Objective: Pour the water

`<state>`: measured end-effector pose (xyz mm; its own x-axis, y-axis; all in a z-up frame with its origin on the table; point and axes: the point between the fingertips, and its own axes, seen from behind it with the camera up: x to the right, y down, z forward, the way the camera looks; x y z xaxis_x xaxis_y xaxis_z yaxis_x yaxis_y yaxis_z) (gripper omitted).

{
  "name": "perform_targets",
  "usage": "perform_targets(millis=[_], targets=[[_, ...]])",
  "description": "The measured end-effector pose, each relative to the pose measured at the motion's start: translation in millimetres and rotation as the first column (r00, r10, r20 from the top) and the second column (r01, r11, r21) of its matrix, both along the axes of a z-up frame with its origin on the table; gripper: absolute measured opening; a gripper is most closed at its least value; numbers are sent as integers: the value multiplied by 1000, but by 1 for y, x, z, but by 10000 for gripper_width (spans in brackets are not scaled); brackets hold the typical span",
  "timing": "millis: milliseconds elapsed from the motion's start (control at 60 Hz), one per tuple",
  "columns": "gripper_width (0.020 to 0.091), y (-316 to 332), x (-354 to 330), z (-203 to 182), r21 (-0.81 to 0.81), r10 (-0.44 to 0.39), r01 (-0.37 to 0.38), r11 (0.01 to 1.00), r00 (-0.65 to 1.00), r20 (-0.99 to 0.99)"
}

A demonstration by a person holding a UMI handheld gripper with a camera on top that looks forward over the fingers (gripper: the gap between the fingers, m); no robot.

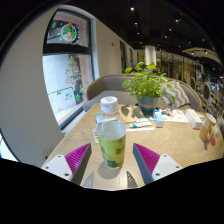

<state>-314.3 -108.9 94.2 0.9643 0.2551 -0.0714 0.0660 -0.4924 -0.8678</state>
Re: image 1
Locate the grey curved sofa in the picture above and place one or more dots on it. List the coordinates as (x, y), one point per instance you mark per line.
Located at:
(106, 88)

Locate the grey white chevron pillow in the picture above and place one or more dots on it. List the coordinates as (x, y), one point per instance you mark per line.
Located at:
(178, 95)

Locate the window with festive decals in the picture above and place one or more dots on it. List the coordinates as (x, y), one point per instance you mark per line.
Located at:
(66, 76)

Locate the white rectangular box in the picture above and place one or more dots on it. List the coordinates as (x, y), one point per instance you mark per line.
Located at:
(194, 119)

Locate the brown ceramic mug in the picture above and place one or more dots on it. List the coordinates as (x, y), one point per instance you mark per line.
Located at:
(206, 128)

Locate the group of ceiling lights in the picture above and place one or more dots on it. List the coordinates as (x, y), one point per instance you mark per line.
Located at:
(170, 30)

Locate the green potted plant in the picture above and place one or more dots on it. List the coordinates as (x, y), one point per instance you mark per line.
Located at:
(146, 83)

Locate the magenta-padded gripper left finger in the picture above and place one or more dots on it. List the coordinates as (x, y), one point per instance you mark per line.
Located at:
(75, 158)

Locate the flat blue white packet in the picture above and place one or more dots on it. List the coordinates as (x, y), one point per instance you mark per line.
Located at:
(98, 118)

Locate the small blue white box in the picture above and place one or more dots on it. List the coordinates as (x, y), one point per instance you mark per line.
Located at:
(159, 120)

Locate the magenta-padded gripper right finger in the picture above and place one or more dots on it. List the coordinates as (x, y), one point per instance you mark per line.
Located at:
(148, 158)

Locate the group of dining chairs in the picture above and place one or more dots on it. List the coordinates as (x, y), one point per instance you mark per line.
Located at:
(206, 93)

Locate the clear bottle with green label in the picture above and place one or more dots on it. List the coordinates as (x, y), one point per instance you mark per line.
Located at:
(112, 146)

